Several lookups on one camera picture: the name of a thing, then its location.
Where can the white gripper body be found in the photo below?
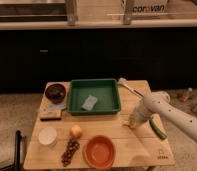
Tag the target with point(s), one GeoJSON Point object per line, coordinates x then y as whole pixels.
{"type": "Point", "coordinates": [140, 114]}

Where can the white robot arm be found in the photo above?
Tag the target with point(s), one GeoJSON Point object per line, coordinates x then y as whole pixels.
{"type": "Point", "coordinates": [159, 102]}

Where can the red bowl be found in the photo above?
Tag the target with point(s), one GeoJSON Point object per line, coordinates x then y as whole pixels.
{"type": "Point", "coordinates": [99, 152]}

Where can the dark brown bowl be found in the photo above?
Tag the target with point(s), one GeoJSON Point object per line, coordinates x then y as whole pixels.
{"type": "Point", "coordinates": [55, 93]}

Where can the green cucumber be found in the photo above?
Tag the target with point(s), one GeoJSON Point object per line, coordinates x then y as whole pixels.
{"type": "Point", "coordinates": [161, 135]}

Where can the green plastic tray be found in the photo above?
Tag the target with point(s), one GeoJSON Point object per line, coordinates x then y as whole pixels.
{"type": "Point", "coordinates": [106, 90]}

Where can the grey sponge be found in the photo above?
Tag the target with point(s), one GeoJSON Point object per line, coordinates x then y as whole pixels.
{"type": "Point", "coordinates": [89, 103]}

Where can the yellow orange fruit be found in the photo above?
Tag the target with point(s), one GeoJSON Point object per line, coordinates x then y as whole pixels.
{"type": "Point", "coordinates": [76, 131]}

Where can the bunch of dark grapes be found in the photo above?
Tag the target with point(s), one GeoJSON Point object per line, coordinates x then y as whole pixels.
{"type": "Point", "coordinates": [72, 146]}

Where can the grey cloth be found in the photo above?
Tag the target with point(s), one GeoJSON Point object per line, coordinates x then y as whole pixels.
{"type": "Point", "coordinates": [60, 106]}

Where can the wooden block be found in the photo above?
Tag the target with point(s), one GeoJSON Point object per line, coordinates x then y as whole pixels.
{"type": "Point", "coordinates": [50, 115]}

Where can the white cup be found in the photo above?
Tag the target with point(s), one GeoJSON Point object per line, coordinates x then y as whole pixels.
{"type": "Point", "coordinates": [47, 136]}

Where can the cardboard box with lettering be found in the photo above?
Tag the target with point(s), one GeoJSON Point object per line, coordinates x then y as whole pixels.
{"type": "Point", "coordinates": [149, 7]}

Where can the wooden shelf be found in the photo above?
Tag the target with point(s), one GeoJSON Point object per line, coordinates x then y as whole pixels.
{"type": "Point", "coordinates": [91, 14]}

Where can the brush with wooden handle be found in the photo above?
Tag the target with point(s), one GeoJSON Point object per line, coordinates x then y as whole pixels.
{"type": "Point", "coordinates": [123, 82]}

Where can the black chair frame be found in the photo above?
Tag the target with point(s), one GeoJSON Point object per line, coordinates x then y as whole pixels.
{"type": "Point", "coordinates": [19, 152]}

